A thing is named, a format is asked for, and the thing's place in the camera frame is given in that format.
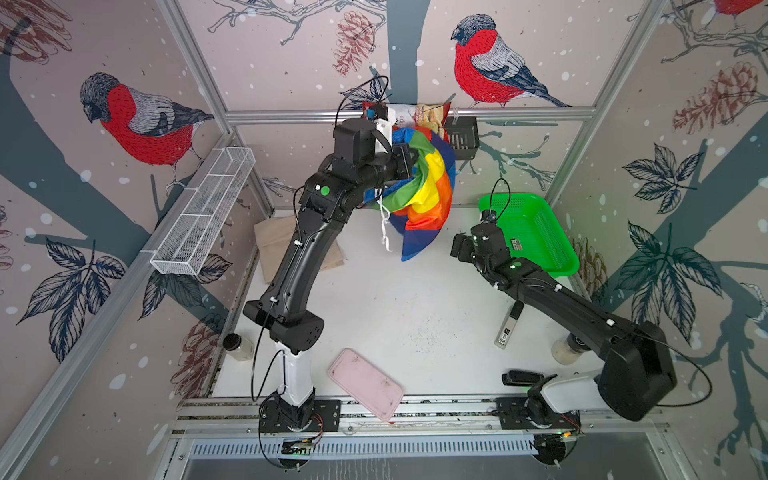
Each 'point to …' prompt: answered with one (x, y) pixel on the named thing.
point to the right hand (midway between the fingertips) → (462, 243)
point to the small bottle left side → (241, 348)
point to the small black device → (521, 378)
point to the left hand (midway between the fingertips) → (419, 148)
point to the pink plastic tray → (377, 391)
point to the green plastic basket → (533, 231)
